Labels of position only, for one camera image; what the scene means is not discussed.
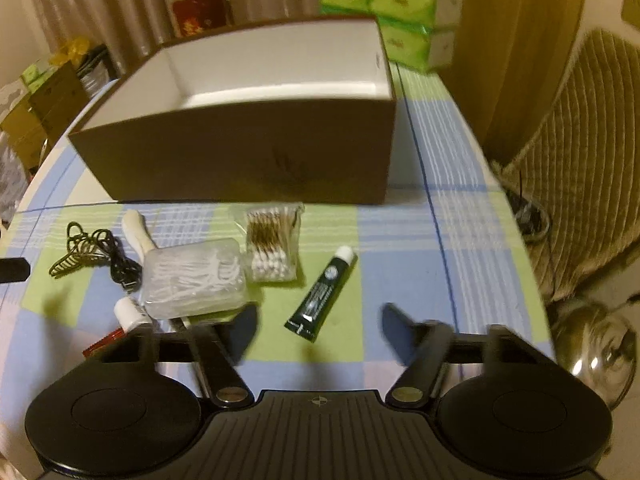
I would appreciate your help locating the stack of green tissue packs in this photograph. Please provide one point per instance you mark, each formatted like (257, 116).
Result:
(400, 0)

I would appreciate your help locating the brown box with white inside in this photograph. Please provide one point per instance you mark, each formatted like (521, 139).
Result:
(225, 160)

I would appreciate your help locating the beige curtain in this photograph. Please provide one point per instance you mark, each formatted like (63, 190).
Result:
(125, 5)

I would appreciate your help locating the red gift bag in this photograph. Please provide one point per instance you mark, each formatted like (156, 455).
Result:
(200, 12)

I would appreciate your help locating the olive hair claw clip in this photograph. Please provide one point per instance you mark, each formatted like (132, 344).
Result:
(75, 255)

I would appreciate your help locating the clear box of floss picks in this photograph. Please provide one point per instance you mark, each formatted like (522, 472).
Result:
(195, 280)

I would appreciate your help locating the quilted chair cushion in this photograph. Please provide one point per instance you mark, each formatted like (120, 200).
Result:
(585, 160)

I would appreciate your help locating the small white bottle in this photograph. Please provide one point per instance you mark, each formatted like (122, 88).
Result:
(130, 313)

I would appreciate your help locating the red snack packet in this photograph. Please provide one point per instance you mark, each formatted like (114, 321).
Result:
(105, 341)

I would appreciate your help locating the dark green tube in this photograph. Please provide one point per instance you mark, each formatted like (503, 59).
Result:
(315, 300)

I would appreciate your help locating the yellow plastic bag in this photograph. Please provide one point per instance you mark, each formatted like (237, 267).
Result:
(72, 51)

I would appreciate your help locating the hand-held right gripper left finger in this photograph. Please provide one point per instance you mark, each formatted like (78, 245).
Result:
(244, 329)

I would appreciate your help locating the bag of cotton swabs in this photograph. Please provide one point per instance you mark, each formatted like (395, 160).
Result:
(270, 245)

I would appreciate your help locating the golden curtain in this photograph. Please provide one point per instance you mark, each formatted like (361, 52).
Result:
(510, 35)

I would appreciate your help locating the shiny metal pot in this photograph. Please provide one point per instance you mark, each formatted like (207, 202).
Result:
(590, 350)

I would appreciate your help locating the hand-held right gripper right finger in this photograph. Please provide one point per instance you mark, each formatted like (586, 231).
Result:
(396, 331)

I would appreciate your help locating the cream hair claw clip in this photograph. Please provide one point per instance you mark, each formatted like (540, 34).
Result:
(140, 238)

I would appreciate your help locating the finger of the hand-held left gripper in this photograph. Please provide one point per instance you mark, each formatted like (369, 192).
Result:
(11, 270)

